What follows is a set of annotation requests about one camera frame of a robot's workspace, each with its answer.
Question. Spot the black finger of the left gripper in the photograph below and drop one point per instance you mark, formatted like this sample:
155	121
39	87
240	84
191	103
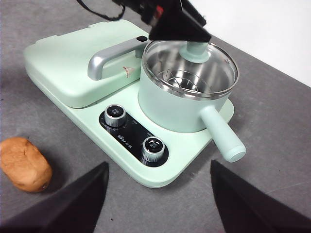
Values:
179	26
197	13

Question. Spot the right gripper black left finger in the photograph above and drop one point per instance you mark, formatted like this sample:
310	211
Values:
68	208

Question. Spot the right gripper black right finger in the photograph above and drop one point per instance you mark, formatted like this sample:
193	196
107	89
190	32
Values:
247	206

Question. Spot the glass lid with green knob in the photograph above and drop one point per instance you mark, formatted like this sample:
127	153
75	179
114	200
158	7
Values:
194	54

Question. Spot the brown potato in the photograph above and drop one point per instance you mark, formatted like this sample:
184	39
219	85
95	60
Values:
24	165

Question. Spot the green breakfast machine base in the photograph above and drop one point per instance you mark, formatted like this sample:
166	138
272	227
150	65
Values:
184	155

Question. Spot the silver control knob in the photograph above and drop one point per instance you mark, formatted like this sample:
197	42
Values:
115	114
153	148

